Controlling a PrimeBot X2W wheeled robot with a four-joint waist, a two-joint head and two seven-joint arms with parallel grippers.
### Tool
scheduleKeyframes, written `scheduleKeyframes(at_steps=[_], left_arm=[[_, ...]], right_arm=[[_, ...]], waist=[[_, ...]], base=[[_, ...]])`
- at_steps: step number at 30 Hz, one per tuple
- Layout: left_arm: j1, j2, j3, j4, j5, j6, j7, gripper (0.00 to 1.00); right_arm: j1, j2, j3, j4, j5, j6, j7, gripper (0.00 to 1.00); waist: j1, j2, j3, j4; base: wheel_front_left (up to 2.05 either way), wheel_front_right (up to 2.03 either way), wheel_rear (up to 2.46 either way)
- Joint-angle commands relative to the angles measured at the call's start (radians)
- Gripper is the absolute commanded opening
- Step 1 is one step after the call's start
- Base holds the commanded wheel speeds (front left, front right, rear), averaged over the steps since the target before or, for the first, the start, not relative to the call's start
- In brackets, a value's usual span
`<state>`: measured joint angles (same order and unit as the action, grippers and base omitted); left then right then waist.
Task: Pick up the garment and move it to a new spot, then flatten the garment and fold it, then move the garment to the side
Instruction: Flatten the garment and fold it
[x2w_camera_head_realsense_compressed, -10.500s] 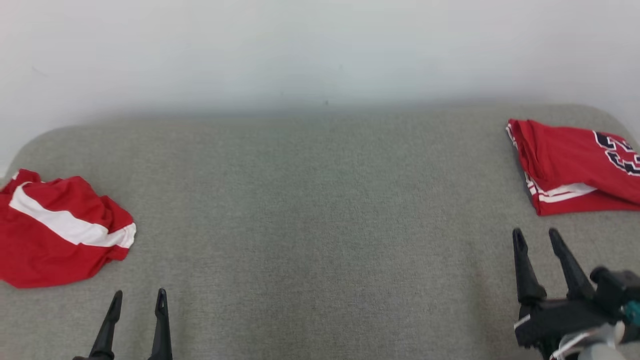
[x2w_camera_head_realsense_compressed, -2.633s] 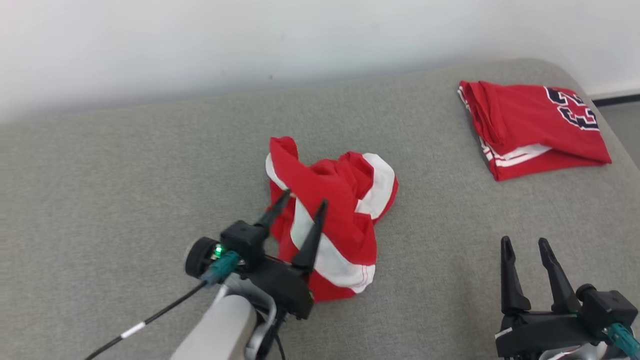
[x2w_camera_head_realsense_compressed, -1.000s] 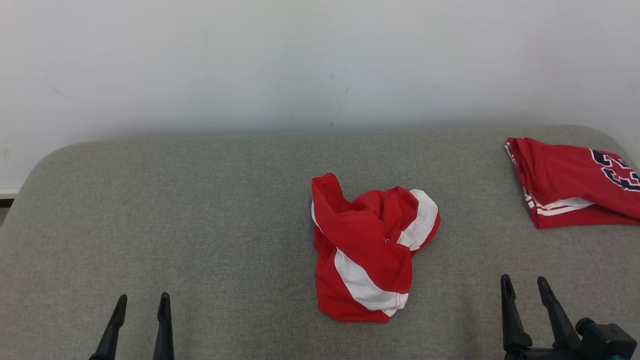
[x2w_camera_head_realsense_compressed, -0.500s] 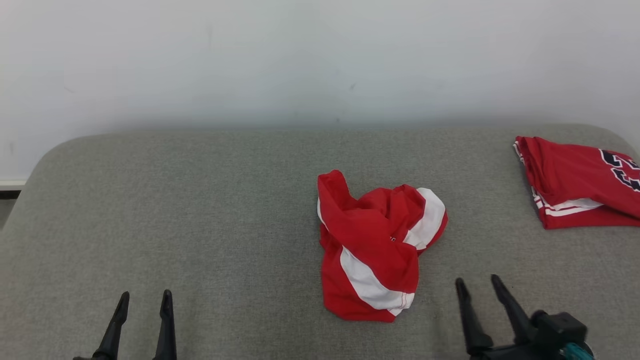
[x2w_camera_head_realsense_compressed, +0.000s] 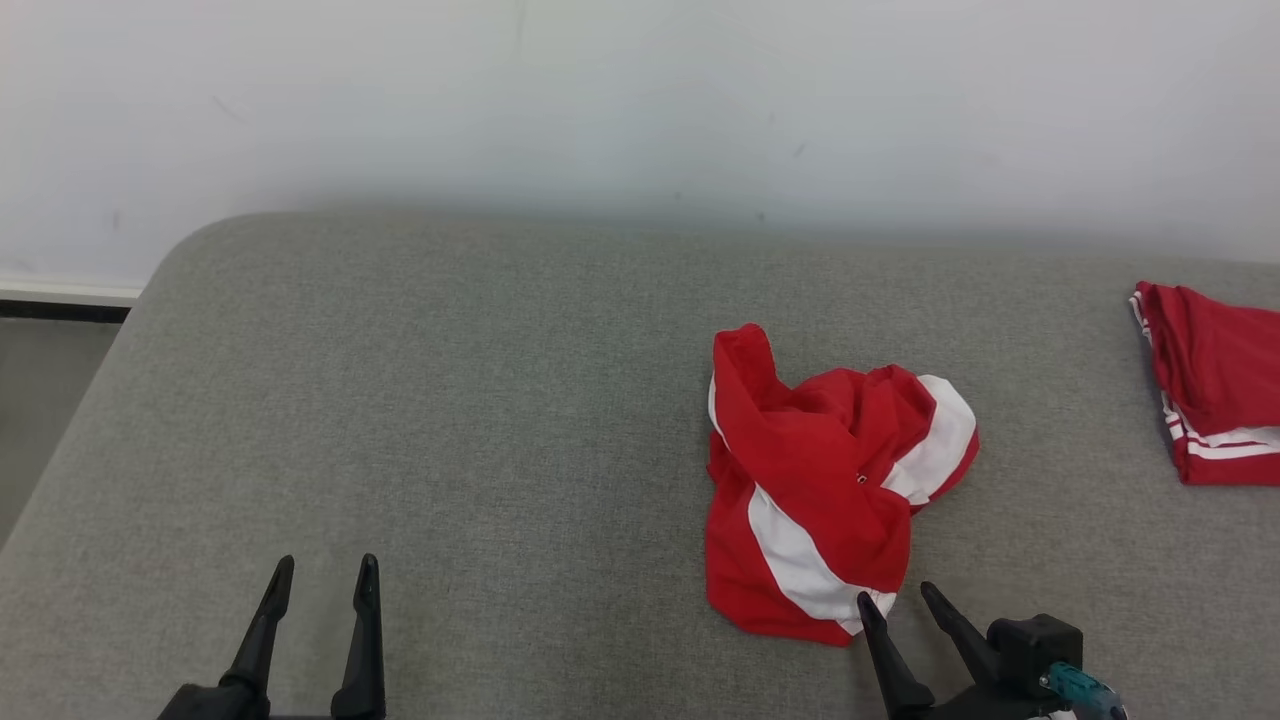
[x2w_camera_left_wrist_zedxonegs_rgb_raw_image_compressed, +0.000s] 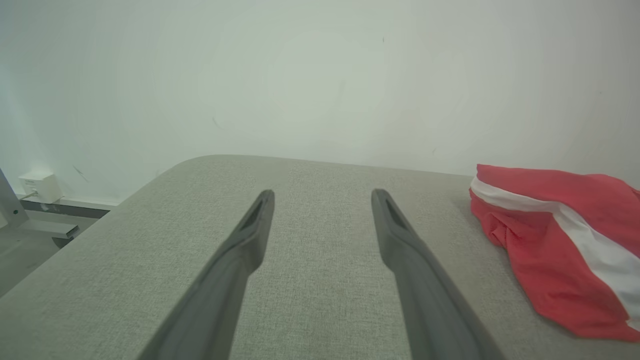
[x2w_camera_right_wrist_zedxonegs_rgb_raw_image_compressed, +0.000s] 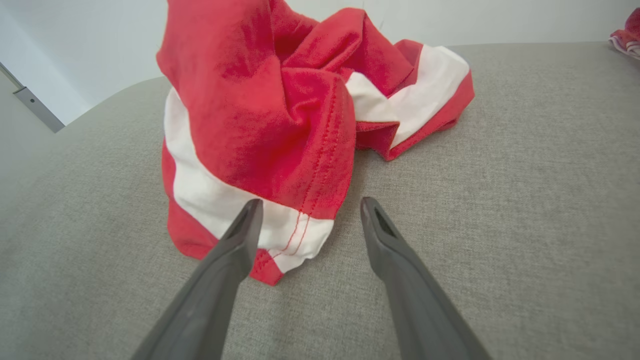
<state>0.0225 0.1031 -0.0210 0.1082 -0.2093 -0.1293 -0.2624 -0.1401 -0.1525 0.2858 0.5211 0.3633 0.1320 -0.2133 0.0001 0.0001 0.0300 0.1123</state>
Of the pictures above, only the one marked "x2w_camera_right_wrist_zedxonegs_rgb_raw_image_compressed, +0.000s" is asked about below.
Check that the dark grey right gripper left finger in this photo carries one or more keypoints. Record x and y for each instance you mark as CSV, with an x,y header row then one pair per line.
x,y
210,300

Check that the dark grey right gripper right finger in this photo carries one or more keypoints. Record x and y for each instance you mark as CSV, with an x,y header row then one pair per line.
x,y
415,300

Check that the red shorts with white stripe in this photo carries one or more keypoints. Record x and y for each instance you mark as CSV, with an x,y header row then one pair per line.
x,y
260,115

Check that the red white-sleeved t-shirt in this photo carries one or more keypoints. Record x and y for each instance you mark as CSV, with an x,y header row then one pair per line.
x,y
629,37

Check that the grey metal floor strip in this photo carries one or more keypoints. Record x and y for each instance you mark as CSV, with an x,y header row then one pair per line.
x,y
35,102

